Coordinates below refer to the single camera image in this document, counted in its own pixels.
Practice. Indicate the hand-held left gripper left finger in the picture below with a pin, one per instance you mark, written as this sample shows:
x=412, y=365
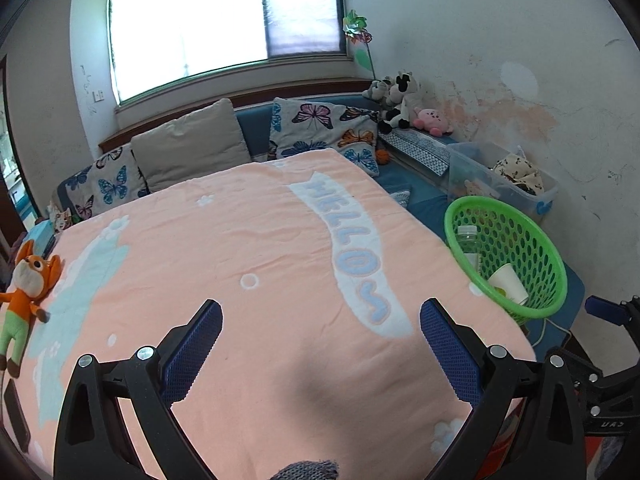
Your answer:
x=192, y=355

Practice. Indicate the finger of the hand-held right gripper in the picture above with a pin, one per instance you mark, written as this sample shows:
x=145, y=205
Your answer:
x=610, y=385
x=607, y=310

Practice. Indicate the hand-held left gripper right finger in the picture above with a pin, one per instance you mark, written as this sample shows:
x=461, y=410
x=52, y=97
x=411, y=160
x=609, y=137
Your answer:
x=450, y=355

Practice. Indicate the green plastic basket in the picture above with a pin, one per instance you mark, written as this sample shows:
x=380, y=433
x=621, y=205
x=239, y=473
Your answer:
x=540, y=260

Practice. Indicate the white paper cup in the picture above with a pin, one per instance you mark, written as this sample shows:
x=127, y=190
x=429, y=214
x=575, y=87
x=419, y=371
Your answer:
x=507, y=282

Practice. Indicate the small clear plastic bottle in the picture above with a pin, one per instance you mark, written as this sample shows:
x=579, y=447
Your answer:
x=467, y=242

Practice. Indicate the person's left forearm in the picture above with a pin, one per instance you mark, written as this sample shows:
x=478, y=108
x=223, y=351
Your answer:
x=305, y=471

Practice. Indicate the cream printed cloth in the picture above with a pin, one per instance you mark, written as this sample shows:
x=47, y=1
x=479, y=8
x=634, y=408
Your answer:
x=517, y=172

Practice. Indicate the orange fox plush toy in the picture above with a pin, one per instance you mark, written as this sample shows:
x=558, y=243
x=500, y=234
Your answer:
x=27, y=285

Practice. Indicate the black phone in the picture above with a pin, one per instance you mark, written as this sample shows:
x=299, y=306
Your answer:
x=16, y=415

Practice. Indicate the small white printed toy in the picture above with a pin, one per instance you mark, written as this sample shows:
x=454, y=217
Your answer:
x=60, y=217

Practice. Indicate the small butterfly pillow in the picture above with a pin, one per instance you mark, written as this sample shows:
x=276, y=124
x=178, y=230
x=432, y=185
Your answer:
x=110, y=182

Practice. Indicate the light blue tissue box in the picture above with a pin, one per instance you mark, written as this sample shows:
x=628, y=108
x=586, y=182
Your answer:
x=40, y=235

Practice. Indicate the clear storage bin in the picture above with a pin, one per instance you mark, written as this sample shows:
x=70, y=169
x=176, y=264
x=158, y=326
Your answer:
x=470, y=160

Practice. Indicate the blue white patterned cushion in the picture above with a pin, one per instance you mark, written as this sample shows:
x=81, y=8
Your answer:
x=420, y=152

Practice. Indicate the small orange ball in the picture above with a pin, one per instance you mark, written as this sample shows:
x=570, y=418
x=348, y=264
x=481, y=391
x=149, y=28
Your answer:
x=382, y=156

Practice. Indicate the beige pillow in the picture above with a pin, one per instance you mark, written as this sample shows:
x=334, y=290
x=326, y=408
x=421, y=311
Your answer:
x=190, y=145

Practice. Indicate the blue sofa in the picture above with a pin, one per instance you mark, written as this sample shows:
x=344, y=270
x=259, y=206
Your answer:
x=255, y=130

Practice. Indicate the pink plush toy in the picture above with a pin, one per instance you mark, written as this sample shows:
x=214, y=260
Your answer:
x=432, y=121

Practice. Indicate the cow plush toy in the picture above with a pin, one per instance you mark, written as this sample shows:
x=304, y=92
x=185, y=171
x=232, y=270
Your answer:
x=400, y=105

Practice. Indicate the large butterfly pillow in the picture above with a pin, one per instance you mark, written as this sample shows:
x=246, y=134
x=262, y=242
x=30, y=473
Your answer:
x=320, y=130

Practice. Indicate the grey plush toy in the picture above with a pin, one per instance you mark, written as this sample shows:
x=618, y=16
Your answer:
x=377, y=90

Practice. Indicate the window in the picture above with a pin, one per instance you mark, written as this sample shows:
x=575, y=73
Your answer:
x=215, y=20

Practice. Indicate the colourful pinwheel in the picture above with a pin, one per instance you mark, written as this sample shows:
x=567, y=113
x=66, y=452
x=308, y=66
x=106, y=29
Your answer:
x=357, y=30

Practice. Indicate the white light switch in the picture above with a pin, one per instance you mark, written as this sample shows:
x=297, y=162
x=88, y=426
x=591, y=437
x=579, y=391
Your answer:
x=99, y=95

